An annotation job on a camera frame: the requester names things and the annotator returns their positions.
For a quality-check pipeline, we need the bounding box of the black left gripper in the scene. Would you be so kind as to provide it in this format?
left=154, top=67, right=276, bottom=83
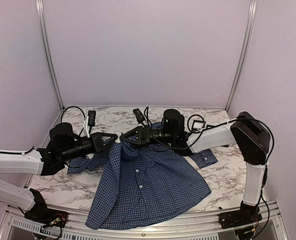
left=60, top=132, right=118, bottom=163

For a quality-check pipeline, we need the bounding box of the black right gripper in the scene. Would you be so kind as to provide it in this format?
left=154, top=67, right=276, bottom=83
left=119, top=125, right=175, bottom=149

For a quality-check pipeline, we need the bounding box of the blue checked button shirt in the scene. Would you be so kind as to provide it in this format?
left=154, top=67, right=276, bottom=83
left=67, top=122, right=219, bottom=231

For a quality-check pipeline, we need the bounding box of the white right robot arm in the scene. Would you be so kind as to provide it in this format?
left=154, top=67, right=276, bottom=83
left=119, top=108, right=274, bottom=224

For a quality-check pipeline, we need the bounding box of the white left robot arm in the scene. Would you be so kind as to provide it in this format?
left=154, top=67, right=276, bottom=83
left=0, top=122, right=119, bottom=223

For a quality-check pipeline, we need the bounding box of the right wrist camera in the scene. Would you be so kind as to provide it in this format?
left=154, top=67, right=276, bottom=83
left=132, top=108, right=149, bottom=127

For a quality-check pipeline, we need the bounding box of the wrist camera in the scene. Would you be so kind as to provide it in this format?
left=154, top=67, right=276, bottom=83
left=132, top=108, right=149, bottom=127
left=83, top=110, right=97, bottom=138

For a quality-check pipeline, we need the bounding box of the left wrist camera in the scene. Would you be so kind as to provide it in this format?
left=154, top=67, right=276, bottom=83
left=83, top=110, right=97, bottom=138

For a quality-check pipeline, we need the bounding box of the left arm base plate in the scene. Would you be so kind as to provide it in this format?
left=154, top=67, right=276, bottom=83
left=24, top=207, right=68, bottom=228

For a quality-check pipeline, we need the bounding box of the aluminium front rail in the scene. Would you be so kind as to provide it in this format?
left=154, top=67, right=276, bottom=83
left=0, top=201, right=289, bottom=240

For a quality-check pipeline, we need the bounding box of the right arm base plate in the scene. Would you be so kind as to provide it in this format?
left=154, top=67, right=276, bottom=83
left=218, top=201, right=263, bottom=229

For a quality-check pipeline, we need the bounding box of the left aluminium frame post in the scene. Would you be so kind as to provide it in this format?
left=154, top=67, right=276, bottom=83
left=35, top=0, right=65, bottom=111

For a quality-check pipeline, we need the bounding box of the aluminium frame post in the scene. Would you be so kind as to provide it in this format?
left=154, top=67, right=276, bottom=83
left=35, top=0, right=65, bottom=111
left=225, top=0, right=258, bottom=113

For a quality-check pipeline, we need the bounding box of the right aluminium frame post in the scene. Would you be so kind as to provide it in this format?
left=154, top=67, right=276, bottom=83
left=225, top=0, right=258, bottom=113

